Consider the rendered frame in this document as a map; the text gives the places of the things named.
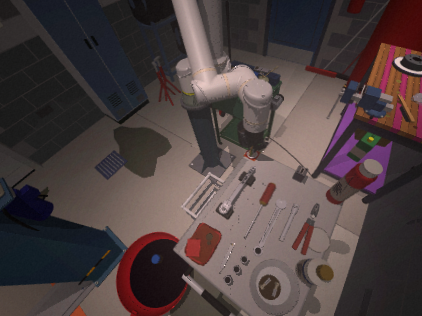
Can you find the dark rest block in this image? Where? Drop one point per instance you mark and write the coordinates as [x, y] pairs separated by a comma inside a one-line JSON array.
[[250, 181], [228, 215]]

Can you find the white black grinding disc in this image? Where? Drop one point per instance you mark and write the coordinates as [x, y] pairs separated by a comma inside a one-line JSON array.
[[410, 65]]

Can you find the grey roller cabinet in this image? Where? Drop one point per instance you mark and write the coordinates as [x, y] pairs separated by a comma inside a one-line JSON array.
[[286, 190]]

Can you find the blue floor drain grate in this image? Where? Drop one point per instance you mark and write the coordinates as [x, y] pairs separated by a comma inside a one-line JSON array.
[[110, 164]]

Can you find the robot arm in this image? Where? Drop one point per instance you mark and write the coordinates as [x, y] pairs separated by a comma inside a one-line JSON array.
[[213, 83]]

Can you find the red jack stand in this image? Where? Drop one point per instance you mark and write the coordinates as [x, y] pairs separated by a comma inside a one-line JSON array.
[[165, 83]]

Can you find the brown round dish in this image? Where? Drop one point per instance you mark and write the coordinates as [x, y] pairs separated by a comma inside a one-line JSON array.
[[269, 286]]

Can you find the grey metal rod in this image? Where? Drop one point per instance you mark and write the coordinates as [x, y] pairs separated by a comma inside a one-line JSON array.
[[335, 103]]

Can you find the wooden top workbench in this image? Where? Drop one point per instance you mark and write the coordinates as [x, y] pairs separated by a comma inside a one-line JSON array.
[[386, 96]]

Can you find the dark socket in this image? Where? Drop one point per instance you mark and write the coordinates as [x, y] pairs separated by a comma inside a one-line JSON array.
[[244, 260], [237, 270]]

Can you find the dark grey cabinet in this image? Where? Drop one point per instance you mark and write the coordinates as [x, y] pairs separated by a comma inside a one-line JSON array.
[[390, 250]]

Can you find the blue machine bench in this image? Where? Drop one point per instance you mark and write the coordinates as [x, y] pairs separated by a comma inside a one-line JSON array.
[[50, 253]]

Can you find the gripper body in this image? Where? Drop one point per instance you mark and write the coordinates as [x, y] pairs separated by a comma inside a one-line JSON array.
[[253, 138]]

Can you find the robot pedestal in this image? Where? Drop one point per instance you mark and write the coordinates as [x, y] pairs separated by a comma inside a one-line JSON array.
[[204, 133]]

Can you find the dark key holder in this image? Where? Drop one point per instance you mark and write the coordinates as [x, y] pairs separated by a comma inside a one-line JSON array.
[[300, 175]]

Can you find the blue door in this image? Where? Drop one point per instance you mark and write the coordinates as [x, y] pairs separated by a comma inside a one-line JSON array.
[[296, 23]]

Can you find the wooden brush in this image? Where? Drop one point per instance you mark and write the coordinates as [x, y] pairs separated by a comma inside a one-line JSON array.
[[406, 108]]

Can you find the blue frame stand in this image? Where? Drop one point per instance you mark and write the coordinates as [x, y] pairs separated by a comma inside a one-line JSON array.
[[160, 36]]

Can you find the black white tube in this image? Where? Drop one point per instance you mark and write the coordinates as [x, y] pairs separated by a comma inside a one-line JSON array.
[[206, 295]]

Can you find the small silver extension bar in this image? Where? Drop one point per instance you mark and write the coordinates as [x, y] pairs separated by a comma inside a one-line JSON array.
[[227, 258]]

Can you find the red tray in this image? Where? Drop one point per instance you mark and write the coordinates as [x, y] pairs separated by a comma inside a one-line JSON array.
[[210, 248]]

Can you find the jar with brass lid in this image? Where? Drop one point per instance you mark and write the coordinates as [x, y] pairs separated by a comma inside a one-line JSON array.
[[315, 271]]

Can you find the blue bench vise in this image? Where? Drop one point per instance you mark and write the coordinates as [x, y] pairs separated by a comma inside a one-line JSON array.
[[370, 100]]

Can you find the red canister grey cap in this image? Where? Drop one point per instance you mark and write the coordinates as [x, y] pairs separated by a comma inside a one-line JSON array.
[[353, 181]]

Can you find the red round bin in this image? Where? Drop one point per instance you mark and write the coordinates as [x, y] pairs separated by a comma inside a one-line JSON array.
[[153, 280]]

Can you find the grey round plate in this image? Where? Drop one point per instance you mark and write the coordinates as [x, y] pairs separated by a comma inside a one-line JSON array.
[[290, 293]]

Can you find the red white lock plate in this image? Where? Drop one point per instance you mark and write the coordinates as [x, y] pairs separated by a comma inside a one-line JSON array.
[[248, 157]]

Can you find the red vehicle body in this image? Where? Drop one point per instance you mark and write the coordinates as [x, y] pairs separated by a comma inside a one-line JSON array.
[[396, 23]]

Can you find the blue metal locker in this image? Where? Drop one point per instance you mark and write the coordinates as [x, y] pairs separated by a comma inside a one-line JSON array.
[[100, 50]]

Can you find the red square cloth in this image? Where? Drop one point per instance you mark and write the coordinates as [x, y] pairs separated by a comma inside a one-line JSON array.
[[193, 248]]

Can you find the green block yellow button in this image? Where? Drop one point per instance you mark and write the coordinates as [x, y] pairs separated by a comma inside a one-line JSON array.
[[366, 141]]

